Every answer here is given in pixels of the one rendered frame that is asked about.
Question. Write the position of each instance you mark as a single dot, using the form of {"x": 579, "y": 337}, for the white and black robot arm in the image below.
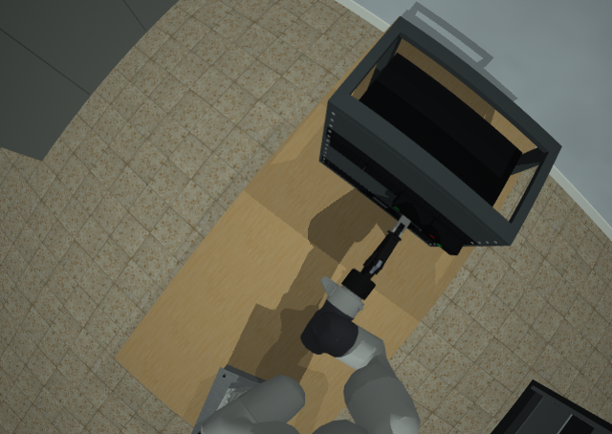
{"x": 375, "y": 398}

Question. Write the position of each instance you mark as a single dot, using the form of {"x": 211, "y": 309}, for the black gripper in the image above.
{"x": 360, "y": 282}

